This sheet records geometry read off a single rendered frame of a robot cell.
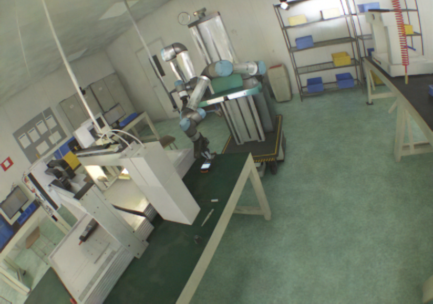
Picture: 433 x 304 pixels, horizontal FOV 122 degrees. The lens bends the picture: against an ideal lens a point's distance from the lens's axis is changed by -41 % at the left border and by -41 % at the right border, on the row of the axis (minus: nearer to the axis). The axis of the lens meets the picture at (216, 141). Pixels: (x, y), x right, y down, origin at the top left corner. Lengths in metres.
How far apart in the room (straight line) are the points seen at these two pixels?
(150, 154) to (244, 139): 1.66
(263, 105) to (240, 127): 0.37
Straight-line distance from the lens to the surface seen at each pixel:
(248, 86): 1.84
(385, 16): 2.28
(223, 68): 1.41
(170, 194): 0.98
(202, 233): 1.06
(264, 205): 1.71
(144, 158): 0.88
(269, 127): 2.40
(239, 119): 2.28
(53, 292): 1.69
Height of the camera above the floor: 1.52
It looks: 27 degrees down
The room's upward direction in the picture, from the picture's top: 24 degrees counter-clockwise
